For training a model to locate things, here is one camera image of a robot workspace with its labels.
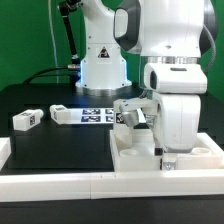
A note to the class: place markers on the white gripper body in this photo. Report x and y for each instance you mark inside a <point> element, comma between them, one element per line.
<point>176,124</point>

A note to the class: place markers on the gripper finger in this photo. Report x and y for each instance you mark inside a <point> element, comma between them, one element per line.
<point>168,161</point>

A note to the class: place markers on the white square tabletop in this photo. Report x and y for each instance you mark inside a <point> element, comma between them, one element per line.
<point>144,156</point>

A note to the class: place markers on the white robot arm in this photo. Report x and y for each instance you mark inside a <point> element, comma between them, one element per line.
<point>159,31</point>

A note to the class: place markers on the white front fence bar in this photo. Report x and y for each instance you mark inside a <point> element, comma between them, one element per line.
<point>45,187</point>

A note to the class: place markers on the white fence bar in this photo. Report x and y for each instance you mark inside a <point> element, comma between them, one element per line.
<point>45,187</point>
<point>5,151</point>

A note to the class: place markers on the white sheet with fiducial markers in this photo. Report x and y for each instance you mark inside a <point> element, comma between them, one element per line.
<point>94,116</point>

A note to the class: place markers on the white left fence bar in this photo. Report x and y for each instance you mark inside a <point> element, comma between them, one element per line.
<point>5,151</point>

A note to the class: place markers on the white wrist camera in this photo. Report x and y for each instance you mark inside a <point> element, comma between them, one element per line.
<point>175,78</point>

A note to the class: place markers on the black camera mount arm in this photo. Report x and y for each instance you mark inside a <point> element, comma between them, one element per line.
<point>65,8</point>

